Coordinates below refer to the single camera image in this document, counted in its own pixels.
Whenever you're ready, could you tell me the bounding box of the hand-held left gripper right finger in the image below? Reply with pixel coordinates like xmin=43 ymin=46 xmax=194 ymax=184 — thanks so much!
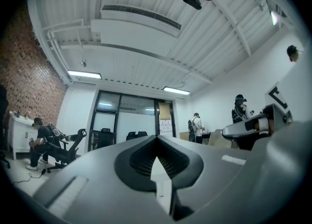
xmin=156 ymin=120 xmax=312 ymax=224

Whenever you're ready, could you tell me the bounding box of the white ceiling air conditioner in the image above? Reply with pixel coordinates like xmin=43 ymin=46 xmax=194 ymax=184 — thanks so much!
xmin=90 ymin=4 xmax=182 ymax=57

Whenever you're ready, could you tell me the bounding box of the long ceiling light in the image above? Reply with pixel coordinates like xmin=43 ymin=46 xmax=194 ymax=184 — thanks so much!
xmin=67 ymin=70 xmax=102 ymax=80
xmin=162 ymin=86 xmax=191 ymax=95
xmin=270 ymin=10 xmax=279 ymax=26

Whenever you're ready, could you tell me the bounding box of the white cabinet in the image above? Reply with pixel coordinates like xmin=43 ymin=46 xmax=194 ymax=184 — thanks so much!
xmin=8 ymin=110 xmax=39 ymax=161

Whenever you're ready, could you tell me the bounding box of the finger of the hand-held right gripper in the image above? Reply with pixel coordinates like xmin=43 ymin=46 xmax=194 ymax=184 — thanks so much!
xmin=221 ymin=114 xmax=272 ymax=151

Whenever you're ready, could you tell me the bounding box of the white paper sheet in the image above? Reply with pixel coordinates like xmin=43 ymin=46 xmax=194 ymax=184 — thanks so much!
xmin=159 ymin=118 xmax=174 ymax=136

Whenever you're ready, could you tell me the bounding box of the black office chair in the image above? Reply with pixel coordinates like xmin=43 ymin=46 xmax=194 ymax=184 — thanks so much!
xmin=45 ymin=128 xmax=88 ymax=174
xmin=98 ymin=128 xmax=116 ymax=148
xmin=125 ymin=131 xmax=149 ymax=142

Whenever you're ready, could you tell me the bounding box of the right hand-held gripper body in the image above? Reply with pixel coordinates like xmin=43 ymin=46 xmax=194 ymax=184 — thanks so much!
xmin=261 ymin=80 xmax=296 ymax=128

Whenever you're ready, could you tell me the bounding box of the black framed glass partition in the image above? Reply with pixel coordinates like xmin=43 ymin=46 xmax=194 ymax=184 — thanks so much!
xmin=87 ymin=90 xmax=177 ymax=151

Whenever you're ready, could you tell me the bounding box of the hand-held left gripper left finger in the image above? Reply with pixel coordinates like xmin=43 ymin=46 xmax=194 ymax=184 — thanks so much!
xmin=31 ymin=134 xmax=171 ymax=224

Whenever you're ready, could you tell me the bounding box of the black floor cable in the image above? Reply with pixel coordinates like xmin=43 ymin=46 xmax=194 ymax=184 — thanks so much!
xmin=11 ymin=168 xmax=47 ymax=185

